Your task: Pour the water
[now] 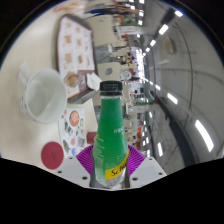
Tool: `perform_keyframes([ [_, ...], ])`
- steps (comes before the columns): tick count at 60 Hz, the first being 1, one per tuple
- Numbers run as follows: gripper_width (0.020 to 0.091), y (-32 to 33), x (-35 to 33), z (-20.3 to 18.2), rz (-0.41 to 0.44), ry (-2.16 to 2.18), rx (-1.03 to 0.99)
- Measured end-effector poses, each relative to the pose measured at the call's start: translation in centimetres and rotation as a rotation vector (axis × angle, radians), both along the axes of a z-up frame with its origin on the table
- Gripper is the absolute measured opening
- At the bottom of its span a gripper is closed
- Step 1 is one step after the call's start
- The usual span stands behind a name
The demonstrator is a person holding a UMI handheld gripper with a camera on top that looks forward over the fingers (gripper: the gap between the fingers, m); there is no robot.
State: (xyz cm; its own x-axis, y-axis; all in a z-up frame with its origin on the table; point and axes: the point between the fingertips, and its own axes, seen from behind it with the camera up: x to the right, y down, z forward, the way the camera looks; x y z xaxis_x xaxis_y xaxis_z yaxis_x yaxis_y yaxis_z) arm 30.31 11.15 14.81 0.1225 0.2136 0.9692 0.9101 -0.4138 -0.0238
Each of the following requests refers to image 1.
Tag white polka-dot mug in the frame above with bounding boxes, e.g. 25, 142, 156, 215
18, 61, 68, 125

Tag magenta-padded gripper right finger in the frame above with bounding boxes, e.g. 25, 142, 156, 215
127, 144, 168, 189

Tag colourful sticker sheet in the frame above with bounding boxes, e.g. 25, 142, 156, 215
58, 106, 87, 158

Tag ceiling air conditioner unit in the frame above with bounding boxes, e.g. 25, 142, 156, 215
164, 37, 178, 56

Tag far cafeteria chairs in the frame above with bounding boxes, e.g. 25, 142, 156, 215
83, 0, 154, 158

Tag beige cafeteria chair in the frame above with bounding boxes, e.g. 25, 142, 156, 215
96, 61, 123, 81

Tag flat round red coaster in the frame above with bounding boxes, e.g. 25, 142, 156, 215
40, 141, 65, 170

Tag ceiling strip lights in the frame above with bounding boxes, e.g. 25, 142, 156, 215
128, 0, 215, 158

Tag crumpled white napkin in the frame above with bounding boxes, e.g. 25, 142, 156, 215
85, 72, 103, 92

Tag green drink bottle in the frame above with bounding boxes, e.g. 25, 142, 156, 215
90, 80, 131, 189

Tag brown food tray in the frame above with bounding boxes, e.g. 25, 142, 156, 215
55, 13, 99, 105

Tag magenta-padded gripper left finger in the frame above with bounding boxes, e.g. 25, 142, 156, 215
54, 144, 99, 189

